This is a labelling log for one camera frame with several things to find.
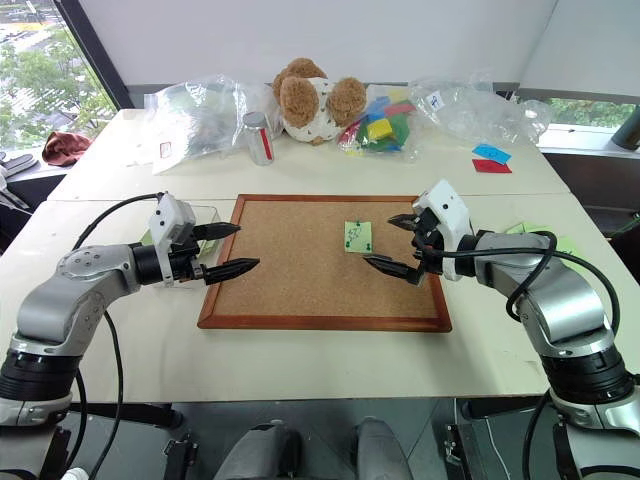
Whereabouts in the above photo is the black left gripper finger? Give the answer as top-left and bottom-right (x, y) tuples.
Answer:
(192, 222), (243, 242)
(200, 257), (262, 287)

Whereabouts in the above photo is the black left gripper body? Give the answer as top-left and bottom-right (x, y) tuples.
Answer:
(167, 223), (207, 285)

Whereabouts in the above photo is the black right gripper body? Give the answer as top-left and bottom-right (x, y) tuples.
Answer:
(410, 208), (447, 277)

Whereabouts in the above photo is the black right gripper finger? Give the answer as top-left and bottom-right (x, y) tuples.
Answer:
(387, 213), (421, 233)
(362, 253), (428, 288)

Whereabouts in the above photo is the light green paper note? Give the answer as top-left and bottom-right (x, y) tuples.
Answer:
(343, 219), (375, 255)

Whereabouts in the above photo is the wood framed cork board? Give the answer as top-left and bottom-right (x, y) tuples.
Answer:
(196, 193), (454, 334)

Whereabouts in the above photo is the bag of colourful foam blocks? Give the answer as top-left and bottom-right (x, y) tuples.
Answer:
(336, 84), (427, 164)

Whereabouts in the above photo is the clear jar with silver lid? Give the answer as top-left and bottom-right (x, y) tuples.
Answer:
(241, 111), (277, 167)

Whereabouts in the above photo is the red paper card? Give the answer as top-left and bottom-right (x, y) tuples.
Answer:
(470, 157), (514, 175)

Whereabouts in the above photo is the clear plastic bag with label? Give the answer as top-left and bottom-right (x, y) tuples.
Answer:
(143, 74), (287, 176)

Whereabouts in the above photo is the blue paper card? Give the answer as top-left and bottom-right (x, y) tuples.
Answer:
(471, 142), (515, 165)

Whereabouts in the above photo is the crumpled clear plastic bag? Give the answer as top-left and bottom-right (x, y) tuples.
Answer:
(407, 68), (552, 149)

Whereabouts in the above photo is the brown and white plush toy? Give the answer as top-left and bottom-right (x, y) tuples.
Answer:
(272, 57), (369, 147)

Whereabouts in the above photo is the dark red cloth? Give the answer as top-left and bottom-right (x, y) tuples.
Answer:
(41, 130), (94, 167)

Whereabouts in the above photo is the dark grey rounded shape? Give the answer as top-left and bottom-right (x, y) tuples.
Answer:
(355, 416), (417, 480)
(213, 421), (304, 480)

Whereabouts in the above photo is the dark grey flat object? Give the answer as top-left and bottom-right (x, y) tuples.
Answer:
(0, 151), (41, 184)

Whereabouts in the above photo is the dark green bottle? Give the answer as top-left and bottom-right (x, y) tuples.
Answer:
(611, 106), (640, 152)

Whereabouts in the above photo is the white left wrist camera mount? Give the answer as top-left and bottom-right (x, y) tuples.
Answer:
(147, 192), (197, 289)

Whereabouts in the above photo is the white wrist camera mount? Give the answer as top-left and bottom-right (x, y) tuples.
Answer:
(410, 178), (476, 282)
(147, 192), (197, 289)

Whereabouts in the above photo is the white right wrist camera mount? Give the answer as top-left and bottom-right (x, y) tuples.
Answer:
(410, 178), (476, 282)

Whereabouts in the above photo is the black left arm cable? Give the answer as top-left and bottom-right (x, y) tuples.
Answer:
(63, 192), (167, 480)

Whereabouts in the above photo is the black table frame bar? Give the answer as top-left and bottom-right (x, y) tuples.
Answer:
(458, 396), (552, 422)
(68, 399), (184, 429)

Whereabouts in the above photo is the black window frame beam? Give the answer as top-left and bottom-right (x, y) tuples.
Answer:
(53, 0), (136, 112)

